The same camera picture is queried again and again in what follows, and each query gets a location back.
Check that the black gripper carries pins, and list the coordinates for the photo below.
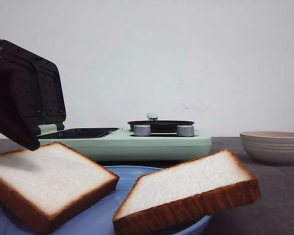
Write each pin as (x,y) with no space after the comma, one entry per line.
(12,124)

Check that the mint green breakfast maker lid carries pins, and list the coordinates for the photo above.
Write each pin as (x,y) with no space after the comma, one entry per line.
(36,88)

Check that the white bread slice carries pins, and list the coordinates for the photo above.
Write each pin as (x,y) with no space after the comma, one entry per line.
(186,192)
(47,187)

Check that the left silver control knob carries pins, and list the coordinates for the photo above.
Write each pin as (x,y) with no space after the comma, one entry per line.
(142,130)

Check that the silver control knob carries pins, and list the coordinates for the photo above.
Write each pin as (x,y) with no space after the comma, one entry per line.
(142,130)
(185,131)

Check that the blue plate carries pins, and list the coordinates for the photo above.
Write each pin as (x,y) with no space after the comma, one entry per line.
(96,220)

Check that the black frying pan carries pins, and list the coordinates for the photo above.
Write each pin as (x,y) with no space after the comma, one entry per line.
(159,126)

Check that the right silver control knob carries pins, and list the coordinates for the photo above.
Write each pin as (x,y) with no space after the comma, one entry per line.
(185,131)

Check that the beige ribbed bowl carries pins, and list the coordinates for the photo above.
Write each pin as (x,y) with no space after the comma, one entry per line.
(269,147)

